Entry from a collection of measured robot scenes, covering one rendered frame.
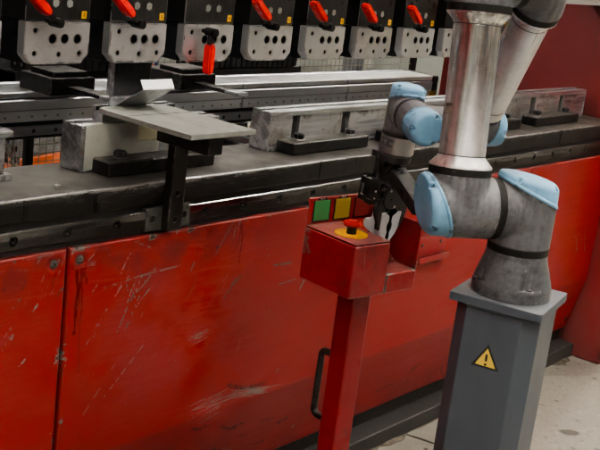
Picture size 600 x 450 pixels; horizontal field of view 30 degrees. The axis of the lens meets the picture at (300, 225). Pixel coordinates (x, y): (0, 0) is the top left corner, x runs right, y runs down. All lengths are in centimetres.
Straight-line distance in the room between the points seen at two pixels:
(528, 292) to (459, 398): 25
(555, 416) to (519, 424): 152
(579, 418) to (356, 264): 156
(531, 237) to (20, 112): 111
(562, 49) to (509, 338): 217
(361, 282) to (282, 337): 41
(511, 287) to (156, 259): 72
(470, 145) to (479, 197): 9
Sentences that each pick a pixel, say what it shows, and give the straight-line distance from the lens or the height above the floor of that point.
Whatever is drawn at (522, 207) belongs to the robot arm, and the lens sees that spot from 207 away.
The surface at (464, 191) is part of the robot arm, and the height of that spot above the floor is 98.
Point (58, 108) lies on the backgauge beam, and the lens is 254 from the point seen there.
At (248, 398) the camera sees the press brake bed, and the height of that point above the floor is 31.
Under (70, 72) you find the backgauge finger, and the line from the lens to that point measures 249.
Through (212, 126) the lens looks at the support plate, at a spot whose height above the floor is 100.
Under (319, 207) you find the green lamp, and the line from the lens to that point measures 242.
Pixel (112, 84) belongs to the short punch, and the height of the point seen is 104.
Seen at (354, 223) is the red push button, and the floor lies 81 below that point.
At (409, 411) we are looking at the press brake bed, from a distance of 340.
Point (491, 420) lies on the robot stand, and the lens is 217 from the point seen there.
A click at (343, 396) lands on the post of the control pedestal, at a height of 40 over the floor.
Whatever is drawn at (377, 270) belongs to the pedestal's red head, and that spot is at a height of 72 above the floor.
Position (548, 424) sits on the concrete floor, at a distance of 363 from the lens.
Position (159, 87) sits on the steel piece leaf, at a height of 105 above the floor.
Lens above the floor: 140
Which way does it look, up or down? 15 degrees down
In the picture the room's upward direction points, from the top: 7 degrees clockwise
